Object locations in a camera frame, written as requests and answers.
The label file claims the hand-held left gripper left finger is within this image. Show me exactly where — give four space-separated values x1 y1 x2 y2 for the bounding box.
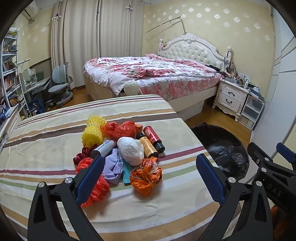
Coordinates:
28 155 105 241

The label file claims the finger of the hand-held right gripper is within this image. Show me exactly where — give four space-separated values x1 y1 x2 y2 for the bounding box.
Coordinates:
247 142 296 210
276 142 296 172

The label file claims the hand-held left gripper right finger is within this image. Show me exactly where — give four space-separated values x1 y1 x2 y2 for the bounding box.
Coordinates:
196 153 274 241

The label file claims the red foam fruit net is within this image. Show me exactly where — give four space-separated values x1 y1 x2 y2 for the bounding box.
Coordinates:
77 158 110 208

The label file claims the bin with black bag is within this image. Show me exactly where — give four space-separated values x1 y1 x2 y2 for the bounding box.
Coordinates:
189 122 250 186

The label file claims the yellow foam fruit net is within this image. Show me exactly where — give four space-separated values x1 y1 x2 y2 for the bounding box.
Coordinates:
82 115 107 147

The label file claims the red labelled dark bottle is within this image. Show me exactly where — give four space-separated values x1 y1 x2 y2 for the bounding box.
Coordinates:
143 126 165 154

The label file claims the dark red cloth scrap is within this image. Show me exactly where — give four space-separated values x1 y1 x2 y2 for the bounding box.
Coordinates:
73 147 93 165

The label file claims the lavender cloth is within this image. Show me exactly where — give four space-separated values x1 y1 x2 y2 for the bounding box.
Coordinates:
102 148 126 186

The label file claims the grey and white tube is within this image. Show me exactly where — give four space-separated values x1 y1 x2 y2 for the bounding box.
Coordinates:
90 139 116 158

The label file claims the white crumpled plastic bag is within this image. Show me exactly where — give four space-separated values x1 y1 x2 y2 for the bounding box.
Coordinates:
117 137 144 166

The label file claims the plastic drawer unit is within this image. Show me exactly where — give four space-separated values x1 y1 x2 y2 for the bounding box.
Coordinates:
238 93 265 131

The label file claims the small orange plastic bag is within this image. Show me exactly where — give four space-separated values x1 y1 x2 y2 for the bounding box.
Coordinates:
105 121 119 138

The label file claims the printed orange plastic bag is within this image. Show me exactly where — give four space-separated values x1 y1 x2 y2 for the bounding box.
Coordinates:
129 158 163 197

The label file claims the striped tablecloth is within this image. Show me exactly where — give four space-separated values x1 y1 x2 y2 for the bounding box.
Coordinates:
0 94 234 241

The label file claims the orange-red plastic bag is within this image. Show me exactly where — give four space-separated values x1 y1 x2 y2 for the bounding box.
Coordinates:
114 121 136 140

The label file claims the amber labelled dark bottle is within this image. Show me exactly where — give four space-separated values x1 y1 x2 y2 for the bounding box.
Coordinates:
135 132 159 159

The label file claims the white nightstand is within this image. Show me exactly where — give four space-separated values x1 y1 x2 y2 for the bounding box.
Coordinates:
212 77 250 121

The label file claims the white wardrobe door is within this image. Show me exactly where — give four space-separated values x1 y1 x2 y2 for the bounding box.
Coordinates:
252 9 296 163

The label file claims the nightstand clutter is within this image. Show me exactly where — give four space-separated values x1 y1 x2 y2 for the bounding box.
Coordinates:
222 68 264 94

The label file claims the blue bag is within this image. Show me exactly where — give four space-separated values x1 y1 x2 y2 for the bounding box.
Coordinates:
30 98 46 114

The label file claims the white low cabinet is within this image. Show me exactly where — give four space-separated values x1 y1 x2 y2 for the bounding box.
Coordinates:
0 108 23 145

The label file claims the pale blue desk chair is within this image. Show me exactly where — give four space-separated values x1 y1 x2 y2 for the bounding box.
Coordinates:
43 65 74 106

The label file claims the grey study desk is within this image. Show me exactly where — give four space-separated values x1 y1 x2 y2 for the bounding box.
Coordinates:
20 68 52 105

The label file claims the floral quilt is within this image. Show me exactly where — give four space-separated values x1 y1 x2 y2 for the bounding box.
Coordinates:
83 54 222 102

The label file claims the white bed with tufted headboard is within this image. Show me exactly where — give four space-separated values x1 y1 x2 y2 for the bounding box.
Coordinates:
83 32 232 119

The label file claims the white bookshelf with books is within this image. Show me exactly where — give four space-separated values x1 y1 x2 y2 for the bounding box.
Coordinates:
0 29 26 116

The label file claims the grey desk lamp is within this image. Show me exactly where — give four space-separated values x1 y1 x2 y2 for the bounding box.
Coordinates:
18 59 31 70

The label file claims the cream curtain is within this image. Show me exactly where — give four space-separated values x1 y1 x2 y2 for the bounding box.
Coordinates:
99 0 145 59
51 0 100 90

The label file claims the thin metal pole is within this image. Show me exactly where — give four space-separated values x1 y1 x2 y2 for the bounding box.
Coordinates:
147 16 187 36

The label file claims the white air conditioner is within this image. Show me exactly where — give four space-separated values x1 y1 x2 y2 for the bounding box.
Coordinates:
24 3 40 19

